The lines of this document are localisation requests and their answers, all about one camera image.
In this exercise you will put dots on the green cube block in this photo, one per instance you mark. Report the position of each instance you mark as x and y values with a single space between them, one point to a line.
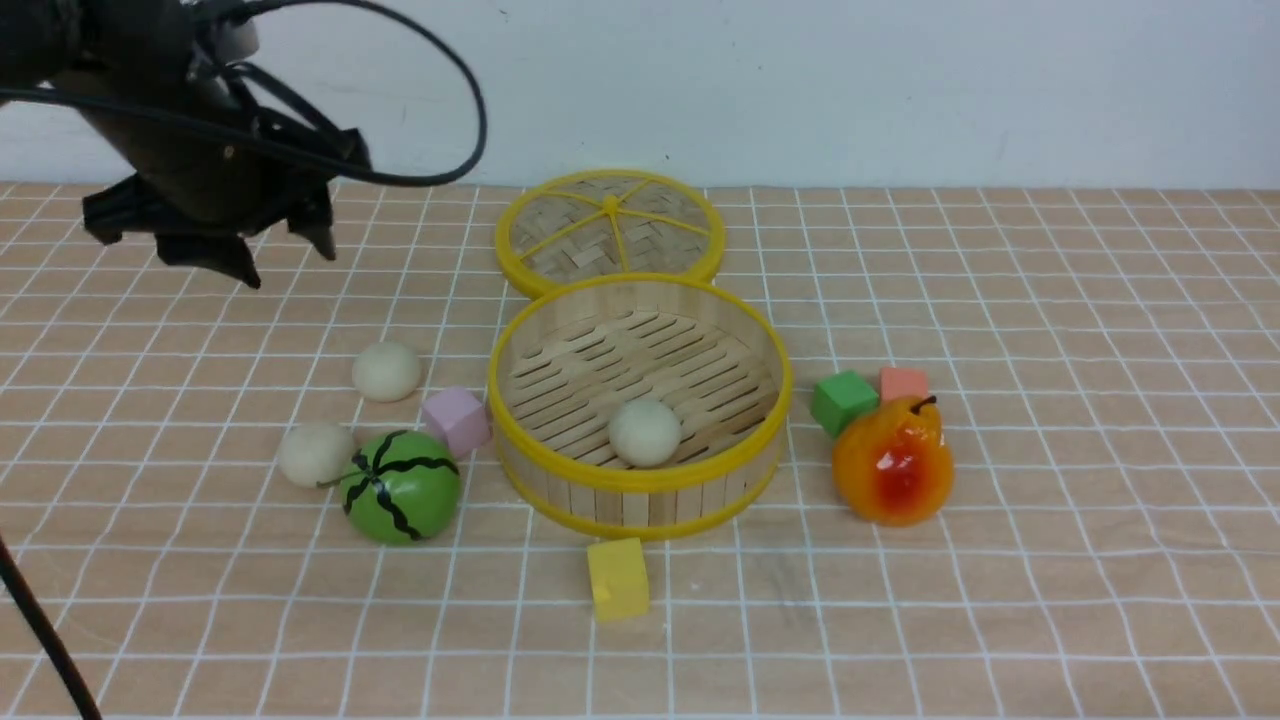
841 398

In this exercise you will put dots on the white bun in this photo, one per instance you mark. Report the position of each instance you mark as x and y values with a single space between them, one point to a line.
314 455
644 433
386 372

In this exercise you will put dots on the orange toy pear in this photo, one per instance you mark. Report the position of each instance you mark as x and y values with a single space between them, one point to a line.
893 466

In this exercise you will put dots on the bamboo steamer tray yellow rim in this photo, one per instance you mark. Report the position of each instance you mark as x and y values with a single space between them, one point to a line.
571 359

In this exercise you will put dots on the green toy watermelon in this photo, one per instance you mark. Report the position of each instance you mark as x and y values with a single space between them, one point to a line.
401 488

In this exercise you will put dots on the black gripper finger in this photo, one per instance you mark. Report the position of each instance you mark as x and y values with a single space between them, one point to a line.
312 219

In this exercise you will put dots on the bamboo steamer lid yellow rim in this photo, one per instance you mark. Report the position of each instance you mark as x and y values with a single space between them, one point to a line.
605 222

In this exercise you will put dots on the yellow cube block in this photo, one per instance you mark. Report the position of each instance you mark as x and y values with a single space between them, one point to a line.
619 580

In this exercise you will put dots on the checkered orange tablecloth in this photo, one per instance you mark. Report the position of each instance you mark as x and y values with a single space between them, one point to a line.
1105 364

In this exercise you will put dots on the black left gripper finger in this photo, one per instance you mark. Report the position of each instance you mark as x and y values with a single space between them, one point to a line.
225 254

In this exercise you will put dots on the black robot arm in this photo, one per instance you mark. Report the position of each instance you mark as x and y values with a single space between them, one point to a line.
162 40

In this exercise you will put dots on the pink cube block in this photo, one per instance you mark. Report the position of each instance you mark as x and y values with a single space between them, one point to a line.
458 418

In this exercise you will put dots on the salmon cube block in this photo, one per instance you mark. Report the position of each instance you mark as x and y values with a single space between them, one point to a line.
902 381

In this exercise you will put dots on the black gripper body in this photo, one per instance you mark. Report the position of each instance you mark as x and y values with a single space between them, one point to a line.
188 186

